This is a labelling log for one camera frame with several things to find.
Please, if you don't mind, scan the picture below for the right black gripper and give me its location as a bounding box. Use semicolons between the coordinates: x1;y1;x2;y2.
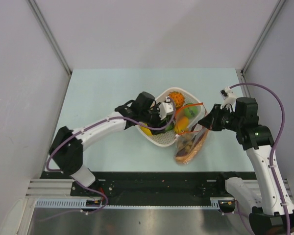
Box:
198;103;242;132

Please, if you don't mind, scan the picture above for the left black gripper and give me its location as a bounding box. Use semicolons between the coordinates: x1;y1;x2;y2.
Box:
139;102;169;135

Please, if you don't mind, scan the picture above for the yellow mango front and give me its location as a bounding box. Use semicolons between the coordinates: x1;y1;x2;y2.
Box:
140;123;152;136

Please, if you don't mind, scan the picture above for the clear zip bag red zipper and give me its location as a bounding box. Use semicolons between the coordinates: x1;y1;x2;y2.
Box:
174;102;209;165

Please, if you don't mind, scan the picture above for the brown longan bunch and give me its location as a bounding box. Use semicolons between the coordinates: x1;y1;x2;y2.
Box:
177;138;194;153

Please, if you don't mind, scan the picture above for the dark green avocado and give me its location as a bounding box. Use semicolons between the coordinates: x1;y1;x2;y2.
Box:
165;123;175;132

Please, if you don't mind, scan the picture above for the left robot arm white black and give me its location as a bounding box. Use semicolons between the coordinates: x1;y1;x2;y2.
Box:
47;92;176;196

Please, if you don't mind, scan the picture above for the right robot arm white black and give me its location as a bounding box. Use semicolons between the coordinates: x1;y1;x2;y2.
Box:
198;97;294;235

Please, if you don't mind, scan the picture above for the bright green apple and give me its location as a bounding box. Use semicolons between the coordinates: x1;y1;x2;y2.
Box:
184;103;198;118

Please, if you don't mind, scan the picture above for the orange yellow pear fruit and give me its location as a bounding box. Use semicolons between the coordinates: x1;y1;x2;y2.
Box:
174;116;189;134

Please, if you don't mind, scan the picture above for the orange spiky fruit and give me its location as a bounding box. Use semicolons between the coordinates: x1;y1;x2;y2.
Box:
169;91;185;109

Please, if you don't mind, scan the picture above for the white plastic basket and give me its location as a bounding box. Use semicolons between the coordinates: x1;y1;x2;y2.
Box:
136;87;201;147

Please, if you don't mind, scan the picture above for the light blue table mat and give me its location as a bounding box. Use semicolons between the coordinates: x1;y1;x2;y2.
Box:
57;68;253;172

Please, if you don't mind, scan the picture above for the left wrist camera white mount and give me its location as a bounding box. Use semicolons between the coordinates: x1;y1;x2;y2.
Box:
158;96;175;120

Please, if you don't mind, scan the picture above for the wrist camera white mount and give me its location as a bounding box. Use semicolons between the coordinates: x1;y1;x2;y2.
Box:
220;87;237;108
158;96;175;120

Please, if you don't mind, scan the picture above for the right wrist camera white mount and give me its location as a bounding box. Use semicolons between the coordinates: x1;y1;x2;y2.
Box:
220;87;237;108

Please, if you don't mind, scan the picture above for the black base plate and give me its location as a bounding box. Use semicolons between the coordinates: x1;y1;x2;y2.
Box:
40;171;258;206

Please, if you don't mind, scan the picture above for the white slotted cable duct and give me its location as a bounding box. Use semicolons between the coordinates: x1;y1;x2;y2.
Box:
35;197;234;210

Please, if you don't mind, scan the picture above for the right aluminium corner post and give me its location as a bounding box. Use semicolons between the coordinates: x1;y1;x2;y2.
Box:
241;0;288;76

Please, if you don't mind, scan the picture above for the aluminium corner post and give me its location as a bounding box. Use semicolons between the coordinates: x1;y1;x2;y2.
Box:
241;0;288;76
26;0;73;77

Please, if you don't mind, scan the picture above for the left aluminium corner post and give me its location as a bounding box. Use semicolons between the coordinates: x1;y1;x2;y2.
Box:
26;0;73;77

